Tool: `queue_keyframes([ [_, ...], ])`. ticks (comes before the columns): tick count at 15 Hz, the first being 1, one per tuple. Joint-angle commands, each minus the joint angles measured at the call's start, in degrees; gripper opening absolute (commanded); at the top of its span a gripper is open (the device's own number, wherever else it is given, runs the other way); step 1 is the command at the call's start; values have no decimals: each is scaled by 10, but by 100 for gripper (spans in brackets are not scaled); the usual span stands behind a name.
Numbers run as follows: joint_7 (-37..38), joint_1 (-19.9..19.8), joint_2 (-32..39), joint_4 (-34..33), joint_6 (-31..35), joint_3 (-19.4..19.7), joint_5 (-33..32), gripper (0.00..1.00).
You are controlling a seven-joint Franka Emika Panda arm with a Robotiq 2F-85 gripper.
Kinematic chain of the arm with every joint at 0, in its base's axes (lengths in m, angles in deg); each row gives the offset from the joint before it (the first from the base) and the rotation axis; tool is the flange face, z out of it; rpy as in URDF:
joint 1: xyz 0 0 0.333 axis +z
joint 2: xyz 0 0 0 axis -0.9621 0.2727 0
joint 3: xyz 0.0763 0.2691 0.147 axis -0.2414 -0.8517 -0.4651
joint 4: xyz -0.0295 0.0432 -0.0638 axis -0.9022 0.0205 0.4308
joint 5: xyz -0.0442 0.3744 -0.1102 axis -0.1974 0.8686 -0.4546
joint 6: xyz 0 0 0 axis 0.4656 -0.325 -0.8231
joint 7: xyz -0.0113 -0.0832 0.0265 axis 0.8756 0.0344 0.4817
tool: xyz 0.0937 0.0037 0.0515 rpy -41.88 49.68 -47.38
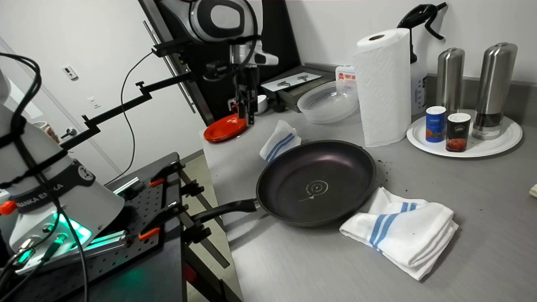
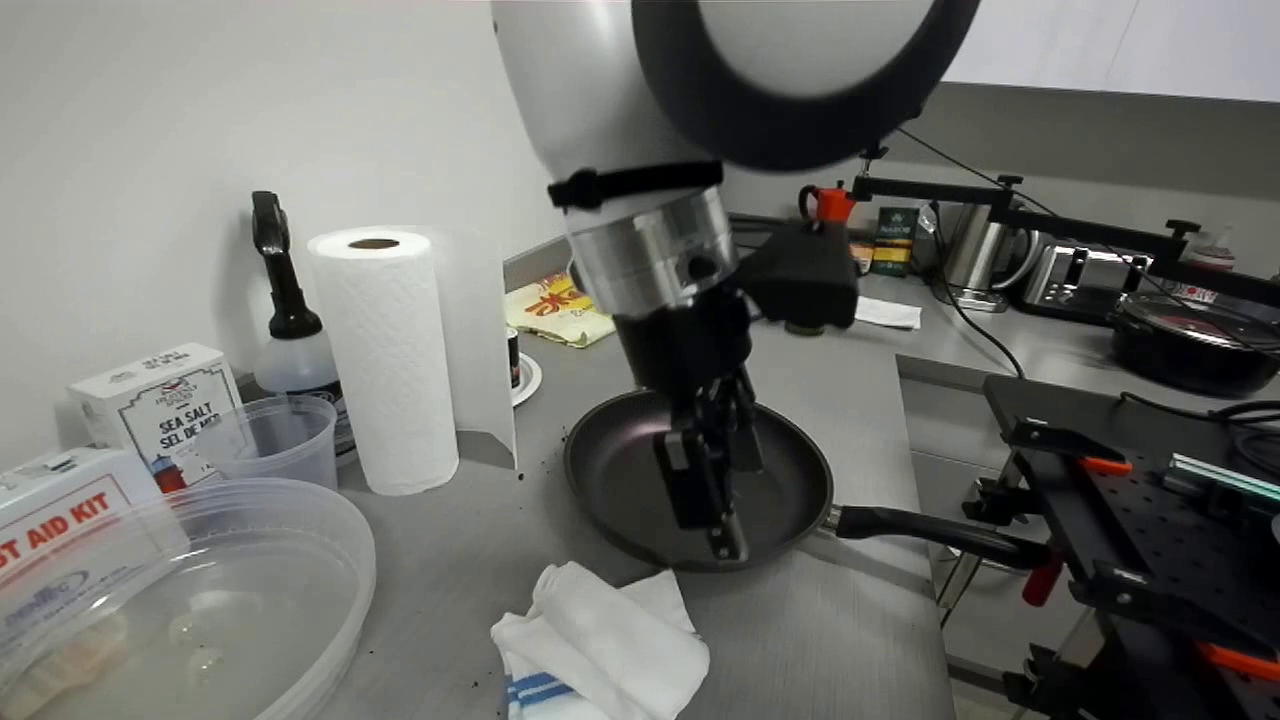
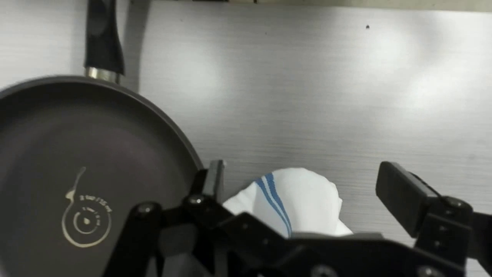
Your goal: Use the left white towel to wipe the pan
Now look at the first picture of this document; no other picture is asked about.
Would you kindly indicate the white wall thermostat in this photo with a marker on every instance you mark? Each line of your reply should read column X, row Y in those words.
column 70, row 72

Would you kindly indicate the black jointed mount arm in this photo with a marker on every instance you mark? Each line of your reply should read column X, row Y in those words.
column 110, row 110

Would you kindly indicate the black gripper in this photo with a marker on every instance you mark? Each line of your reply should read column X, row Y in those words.
column 245, row 80

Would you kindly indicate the orange round knob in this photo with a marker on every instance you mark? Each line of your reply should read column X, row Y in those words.
column 6, row 206

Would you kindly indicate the dark label spice jar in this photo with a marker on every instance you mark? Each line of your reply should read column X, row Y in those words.
column 456, row 134

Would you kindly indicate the white paper towel roll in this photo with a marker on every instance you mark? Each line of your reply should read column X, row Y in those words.
column 382, row 89

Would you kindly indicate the black nonstick frying pan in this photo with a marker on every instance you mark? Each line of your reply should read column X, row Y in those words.
column 315, row 184

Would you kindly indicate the white blue-striped towel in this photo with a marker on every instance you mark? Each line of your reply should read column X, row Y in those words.
column 278, row 142
column 402, row 228

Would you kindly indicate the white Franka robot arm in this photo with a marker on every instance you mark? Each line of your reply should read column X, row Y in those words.
column 218, row 16

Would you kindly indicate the small white cup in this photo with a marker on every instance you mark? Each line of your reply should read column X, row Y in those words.
column 261, row 102

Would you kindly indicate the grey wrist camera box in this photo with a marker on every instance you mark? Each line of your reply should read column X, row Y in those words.
column 266, row 57

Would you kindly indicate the tall steel grinder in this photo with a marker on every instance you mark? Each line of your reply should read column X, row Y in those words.
column 495, row 84

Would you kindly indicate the spray bottle with black head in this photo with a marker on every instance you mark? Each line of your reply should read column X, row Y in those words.
column 421, row 16

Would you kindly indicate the black tilted board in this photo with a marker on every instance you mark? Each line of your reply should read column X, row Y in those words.
column 278, row 22

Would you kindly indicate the short steel grinder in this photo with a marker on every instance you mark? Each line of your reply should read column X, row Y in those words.
column 449, row 77

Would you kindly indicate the red plate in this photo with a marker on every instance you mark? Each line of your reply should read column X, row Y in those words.
column 223, row 127

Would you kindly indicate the folded white blue-striped towel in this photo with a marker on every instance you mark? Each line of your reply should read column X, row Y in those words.
column 402, row 228

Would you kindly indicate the blue label spice jar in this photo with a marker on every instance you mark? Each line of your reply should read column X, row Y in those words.
column 434, row 126

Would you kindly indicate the large clear plastic bowl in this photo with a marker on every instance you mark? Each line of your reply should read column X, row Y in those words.
column 327, row 102

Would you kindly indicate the white round plate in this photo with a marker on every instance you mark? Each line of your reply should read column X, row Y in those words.
column 491, row 144

